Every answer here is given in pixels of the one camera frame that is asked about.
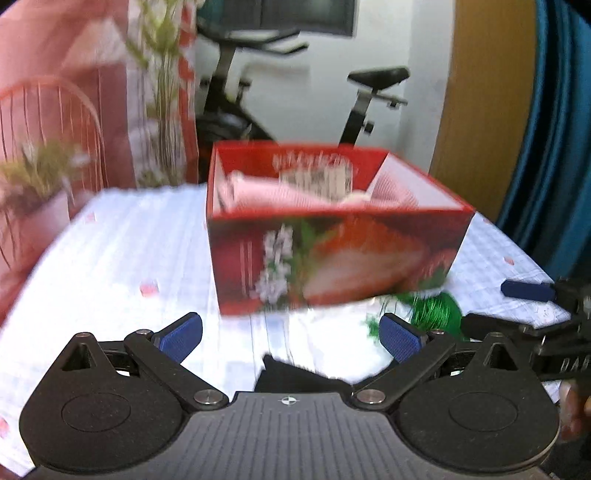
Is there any green tinsel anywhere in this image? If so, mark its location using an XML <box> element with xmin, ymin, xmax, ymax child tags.
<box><xmin>367</xmin><ymin>291</ymin><xmax>465</xmax><ymax>342</ymax></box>

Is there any artificial green plant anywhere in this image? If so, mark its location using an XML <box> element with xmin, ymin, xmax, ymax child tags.
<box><xmin>124</xmin><ymin>0</ymin><xmax>204</xmax><ymax>188</ymax></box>

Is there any red strawberry print box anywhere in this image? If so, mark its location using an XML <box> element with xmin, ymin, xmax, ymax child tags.
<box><xmin>205</xmin><ymin>141</ymin><xmax>476</xmax><ymax>317</ymax></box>

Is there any blue curtain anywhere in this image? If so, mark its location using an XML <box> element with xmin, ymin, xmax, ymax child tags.
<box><xmin>496</xmin><ymin>0</ymin><xmax>591</xmax><ymax>282</ymax></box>

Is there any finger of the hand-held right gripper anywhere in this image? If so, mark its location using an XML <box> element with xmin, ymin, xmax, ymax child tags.
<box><xmin>462</xmin><ymin>313</ymin><xmax>555</xmax><ymax>344</ymax></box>
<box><xmin>501</xmin><ymin>279</ymin><xmax>561</xmax><ymax>303</ymax></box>

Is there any dark window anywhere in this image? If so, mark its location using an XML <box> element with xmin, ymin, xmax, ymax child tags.
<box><xmin>196</xmin><ymin>0</ymin><xmax>358</xmax><ymax>38</ymax></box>

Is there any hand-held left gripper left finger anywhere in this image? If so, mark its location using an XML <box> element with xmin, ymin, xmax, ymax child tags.
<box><xmin>50</xmin><ymin>311</ymin><xmax>229</xmax><ymax>411</ymax></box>

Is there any black cloth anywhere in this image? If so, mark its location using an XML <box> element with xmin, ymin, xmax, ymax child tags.
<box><xmin>254</xmin><ymin>353</ymin><xmax>358</xmax><ymax>395</ymax></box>

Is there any black exercise bike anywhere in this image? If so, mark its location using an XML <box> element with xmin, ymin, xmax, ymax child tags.
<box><xmin>196</xmin><ymin>25</ymin><xmax>411</xmax><ymax>181</ymax></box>

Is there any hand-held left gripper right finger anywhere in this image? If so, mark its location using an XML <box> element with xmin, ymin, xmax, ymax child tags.
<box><xmin>351</xmin><ymin>311</ymin><xmax>534</xmax><ymax>411</ymax></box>

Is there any brown wooden door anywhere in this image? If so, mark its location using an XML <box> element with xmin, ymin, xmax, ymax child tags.
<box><xmin>429</xmin><ymin>0</ymin><xmax>539</xmax><ymax>222</ymax></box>

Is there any person's right hand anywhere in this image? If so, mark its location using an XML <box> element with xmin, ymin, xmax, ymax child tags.
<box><xmin>556</xmin><ymin>381</ymin><xmax>591</xmax><ymax>441</ymax></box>

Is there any pink soft cloth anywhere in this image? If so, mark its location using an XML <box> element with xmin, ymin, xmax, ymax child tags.
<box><xmin>217</xmin><ymin>170</ymin><xmax>416</xmax><ymax>215</ymax></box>

